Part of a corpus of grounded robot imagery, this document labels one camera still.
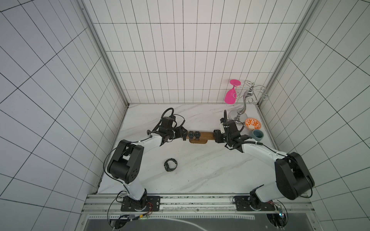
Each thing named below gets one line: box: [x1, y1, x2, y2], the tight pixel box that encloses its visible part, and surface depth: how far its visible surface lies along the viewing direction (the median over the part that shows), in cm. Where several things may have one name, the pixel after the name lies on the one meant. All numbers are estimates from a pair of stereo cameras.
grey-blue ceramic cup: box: [251, 129, 265, 142], surface depth 97 cm
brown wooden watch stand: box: [185, 131, 215, 144], surface depth 93 cm
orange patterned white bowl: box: [244, 117, 262, 131], surface depth 106 cm
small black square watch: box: [188, 130, 195, 143], surface depth 92 cm
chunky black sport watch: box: [163, 157, 178, 172], surface depth 87 cm
